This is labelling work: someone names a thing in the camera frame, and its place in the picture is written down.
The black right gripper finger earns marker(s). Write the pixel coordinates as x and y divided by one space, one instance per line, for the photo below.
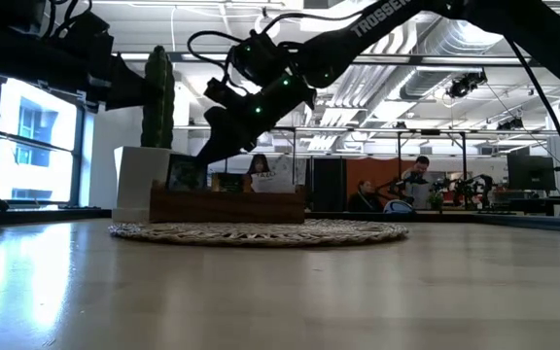
226 133

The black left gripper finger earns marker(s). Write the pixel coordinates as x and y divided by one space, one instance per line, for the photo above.
124 92

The dark blue Ahmad tea packet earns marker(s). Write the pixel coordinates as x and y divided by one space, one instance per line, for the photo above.
185 172

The white orange Tazo tea packet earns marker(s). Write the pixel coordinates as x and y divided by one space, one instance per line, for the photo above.
272 184

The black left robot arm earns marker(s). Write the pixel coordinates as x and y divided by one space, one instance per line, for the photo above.
8 58

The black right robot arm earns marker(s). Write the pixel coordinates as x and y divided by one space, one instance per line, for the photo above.
338 48

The wooden tea organizer box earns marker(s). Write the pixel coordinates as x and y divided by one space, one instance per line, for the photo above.
226 209

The person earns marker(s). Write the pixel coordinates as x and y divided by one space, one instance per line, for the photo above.
420 167
259 164
365 197

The green cactus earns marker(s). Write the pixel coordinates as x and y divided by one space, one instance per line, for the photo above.
163 121

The white plant pot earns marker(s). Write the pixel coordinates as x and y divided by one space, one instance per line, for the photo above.
136 180

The black cabinet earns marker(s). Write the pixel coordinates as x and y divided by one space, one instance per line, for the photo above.
328 185

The round woven straw placemat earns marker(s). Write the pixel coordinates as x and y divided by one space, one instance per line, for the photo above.
260 233

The orange partition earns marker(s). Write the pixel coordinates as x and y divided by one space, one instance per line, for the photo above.
377 170

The white blue rounded object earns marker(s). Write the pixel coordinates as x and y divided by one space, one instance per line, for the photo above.
399 207

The black ceiling device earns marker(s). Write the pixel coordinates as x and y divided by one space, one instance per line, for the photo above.
465 85

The black computer monitor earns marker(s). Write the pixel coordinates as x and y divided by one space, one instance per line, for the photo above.
530 172

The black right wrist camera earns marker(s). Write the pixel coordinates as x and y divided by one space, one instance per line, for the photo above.
221 92

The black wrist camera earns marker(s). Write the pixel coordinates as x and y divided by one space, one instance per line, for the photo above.
90 26
221 92

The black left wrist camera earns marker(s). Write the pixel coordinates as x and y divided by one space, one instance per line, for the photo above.
90 26

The black aluminium frame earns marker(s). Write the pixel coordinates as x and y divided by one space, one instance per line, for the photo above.
42 216

